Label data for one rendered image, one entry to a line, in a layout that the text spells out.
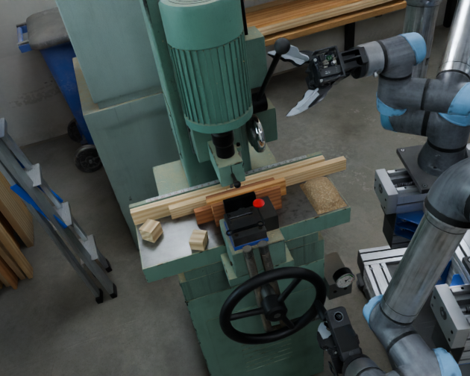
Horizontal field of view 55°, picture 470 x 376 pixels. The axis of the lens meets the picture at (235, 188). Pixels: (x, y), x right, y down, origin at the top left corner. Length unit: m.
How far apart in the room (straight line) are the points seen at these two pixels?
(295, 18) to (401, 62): 2.23
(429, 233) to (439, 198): 0.08
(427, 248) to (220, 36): 0.59
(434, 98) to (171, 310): 1.57
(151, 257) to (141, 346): 0.99
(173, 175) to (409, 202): 0.82
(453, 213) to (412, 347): 0.31
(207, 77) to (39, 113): 2.72
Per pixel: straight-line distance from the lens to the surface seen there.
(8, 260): 2.63
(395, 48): 1.12
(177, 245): 1.27
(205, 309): 1.44
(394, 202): 1.59
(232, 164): 1.22
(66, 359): 2.32
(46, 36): 2.80
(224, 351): 1.65
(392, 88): 1.17
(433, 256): 0.90
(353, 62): 1.09
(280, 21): 3.27
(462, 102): 1.16
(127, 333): 2.27
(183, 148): 1.43
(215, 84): 1.04
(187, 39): 1.01
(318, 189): 1.32
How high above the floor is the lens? 1.81
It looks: 41 degrees down
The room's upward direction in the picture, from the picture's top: 10 degrees counter-clockwise
